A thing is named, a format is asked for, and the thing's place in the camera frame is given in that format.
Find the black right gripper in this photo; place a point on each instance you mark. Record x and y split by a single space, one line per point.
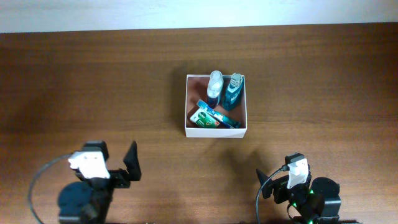
278 189

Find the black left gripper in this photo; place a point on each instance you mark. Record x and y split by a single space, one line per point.
117 175

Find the green white Dettol soap box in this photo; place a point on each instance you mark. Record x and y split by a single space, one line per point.
203 119

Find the blue white toothbrush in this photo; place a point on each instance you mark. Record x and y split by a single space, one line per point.
205 107

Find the green Listerine mouthwash bottle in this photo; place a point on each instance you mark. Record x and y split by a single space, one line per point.
233 91

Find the clear bottle dark blue base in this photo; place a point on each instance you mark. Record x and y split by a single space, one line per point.
215 86

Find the green toothpaste tube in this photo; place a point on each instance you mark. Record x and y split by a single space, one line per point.
225 119

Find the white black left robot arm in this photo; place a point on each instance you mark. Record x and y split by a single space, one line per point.
88 200

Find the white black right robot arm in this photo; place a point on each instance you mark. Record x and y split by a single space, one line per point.
317 201

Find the white box pink interior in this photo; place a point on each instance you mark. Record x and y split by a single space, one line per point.
196 86

